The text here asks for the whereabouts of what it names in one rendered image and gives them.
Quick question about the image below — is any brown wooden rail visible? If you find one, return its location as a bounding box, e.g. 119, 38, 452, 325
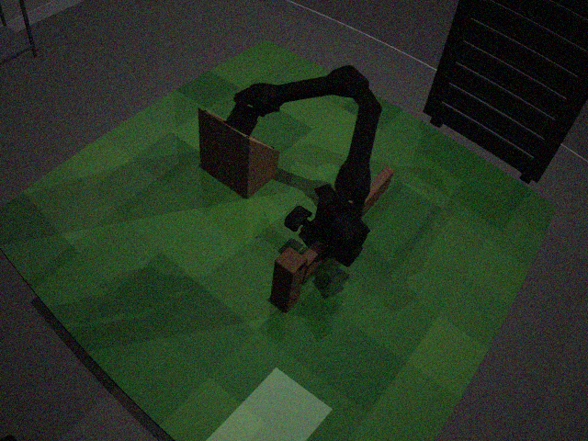
303, 166, 394, 281

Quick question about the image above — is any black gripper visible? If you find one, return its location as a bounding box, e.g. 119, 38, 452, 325
284, 206, 362, 266

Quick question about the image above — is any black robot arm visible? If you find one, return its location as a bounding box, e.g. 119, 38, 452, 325
223, 65, 382, 253

